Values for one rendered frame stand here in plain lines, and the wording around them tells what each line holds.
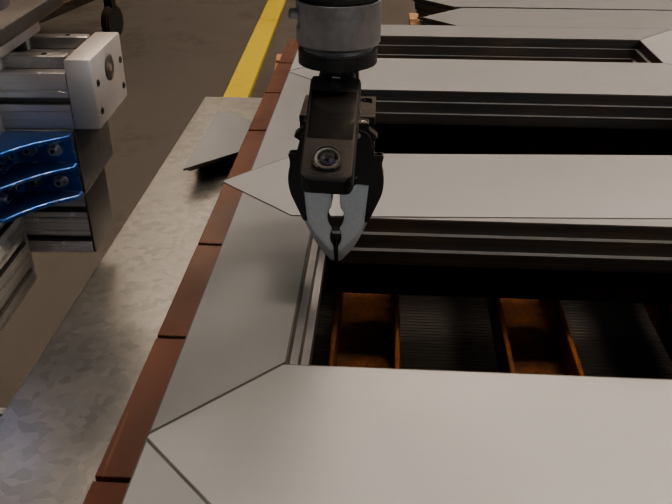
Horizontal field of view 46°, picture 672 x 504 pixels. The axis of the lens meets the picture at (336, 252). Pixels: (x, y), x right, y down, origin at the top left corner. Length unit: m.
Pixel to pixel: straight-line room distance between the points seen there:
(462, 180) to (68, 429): 0.53
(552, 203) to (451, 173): 0.13
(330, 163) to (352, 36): 0.11
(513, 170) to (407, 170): 0.13
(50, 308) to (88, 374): 1.44
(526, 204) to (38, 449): 0.59
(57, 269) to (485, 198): 1.86
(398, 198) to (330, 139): 0.25
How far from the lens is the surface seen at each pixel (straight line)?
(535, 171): 1.01
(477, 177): 0.98
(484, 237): 0.88
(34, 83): 1.06
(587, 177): 1.01
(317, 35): 0.69
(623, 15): 1.94
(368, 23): 0.70
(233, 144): 1.47
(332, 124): 0.69
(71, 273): 2.57
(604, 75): 1.43
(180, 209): 1.33
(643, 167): 1.07
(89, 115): 1.05
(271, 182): 0.95
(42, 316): 2.38
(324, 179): 0.66
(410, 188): 0.94
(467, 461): 0.57
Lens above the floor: 1.26
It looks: 30 degrees down
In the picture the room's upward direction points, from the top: straight up
